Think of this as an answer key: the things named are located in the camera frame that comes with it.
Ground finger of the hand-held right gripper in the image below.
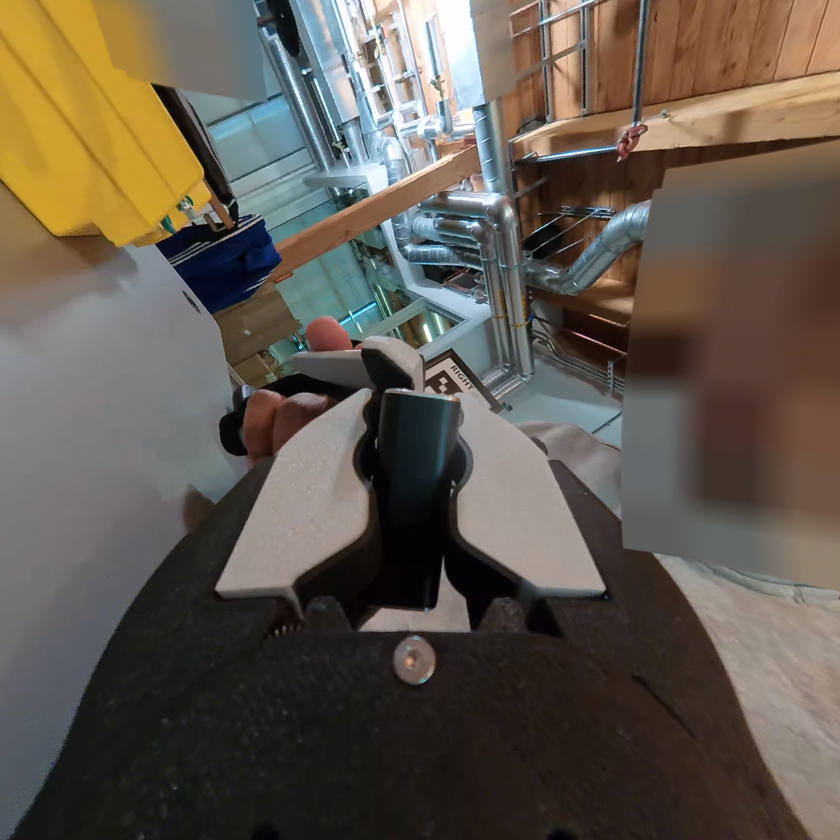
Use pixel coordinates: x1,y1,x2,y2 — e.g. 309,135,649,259
361,336,427,398

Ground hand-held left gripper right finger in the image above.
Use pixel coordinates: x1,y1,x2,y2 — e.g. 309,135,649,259
445,394,607,598

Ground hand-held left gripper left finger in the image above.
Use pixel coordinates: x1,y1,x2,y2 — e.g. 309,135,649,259
215,388,383,601

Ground black network adapter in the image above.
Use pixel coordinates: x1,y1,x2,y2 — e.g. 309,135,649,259
371,387,463,611

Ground large yellow plastic bin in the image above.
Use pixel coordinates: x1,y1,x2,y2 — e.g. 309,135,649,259
0,0,214,247

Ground black framed marker board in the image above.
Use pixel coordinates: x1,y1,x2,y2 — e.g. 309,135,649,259
420,350,503,413

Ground cardboard box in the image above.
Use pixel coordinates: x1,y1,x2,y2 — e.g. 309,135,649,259
213,287,306,388

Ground silver ventilation pipes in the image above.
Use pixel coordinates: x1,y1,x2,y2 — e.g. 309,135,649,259
394,105,652,395

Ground blue plastic bin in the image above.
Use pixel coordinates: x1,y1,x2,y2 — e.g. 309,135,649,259
157,215,277,315

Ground wooden beam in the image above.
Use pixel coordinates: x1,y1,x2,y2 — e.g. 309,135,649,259
272,141,483,283

